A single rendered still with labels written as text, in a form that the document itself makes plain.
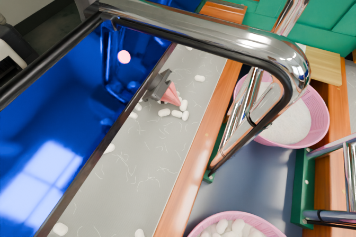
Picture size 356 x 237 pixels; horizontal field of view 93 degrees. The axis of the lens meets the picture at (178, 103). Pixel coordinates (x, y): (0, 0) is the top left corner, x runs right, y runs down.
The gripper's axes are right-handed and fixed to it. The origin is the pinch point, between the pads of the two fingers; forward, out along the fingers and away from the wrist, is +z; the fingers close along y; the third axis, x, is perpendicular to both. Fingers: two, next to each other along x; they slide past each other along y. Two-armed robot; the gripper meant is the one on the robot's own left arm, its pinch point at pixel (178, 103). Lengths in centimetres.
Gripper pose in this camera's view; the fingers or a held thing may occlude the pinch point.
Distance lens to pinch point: 50.3
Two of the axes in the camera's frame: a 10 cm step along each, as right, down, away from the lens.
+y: 4.3, -7.8, 4.6
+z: 6.9, 6.1, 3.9
